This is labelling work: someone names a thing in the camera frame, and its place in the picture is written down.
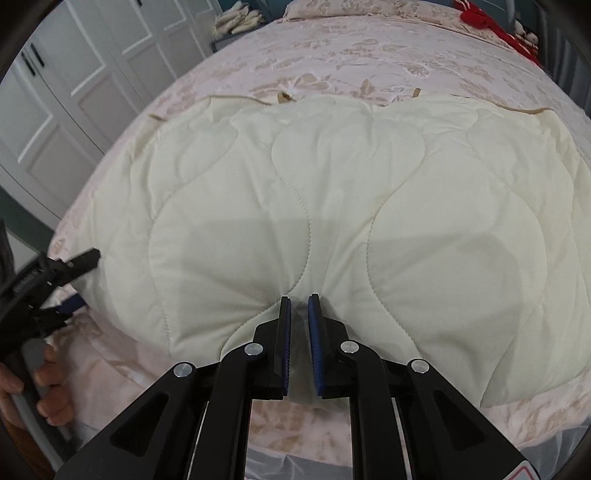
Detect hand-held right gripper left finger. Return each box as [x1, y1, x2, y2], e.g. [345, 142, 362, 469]
[53, 296, 293, 480]

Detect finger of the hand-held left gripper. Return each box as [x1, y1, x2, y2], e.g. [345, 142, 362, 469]
[39, 248, 102, 288]
[39, 298, 89, 329]

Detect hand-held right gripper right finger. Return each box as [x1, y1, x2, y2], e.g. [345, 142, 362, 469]
[307, 294, 542, 480]

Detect cream quilted jacket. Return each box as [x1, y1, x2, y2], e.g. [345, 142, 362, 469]
[87, 93, 591, 408]

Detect pile of beige clothes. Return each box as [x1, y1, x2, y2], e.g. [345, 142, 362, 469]
[213, 0, 265, 36]

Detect person's left hand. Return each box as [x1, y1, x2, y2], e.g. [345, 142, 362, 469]
[0, 344, 75, 428]

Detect white wardrobe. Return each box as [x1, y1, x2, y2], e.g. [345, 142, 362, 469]
[0, 0, 227, 217]

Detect pink floral bed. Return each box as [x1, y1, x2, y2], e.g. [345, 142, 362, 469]
[46, 9, 591, 462]

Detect pink floral pillow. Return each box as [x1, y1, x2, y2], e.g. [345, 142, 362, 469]
[283, 0, 356, 20]

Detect red garment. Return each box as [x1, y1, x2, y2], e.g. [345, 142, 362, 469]
[454, 0, 540, 65]

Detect plush toys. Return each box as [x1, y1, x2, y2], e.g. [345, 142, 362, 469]
[514, 19, 542, 49]

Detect grey curtain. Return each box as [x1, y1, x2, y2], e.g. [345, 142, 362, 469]
[538, 0, 591, 109]

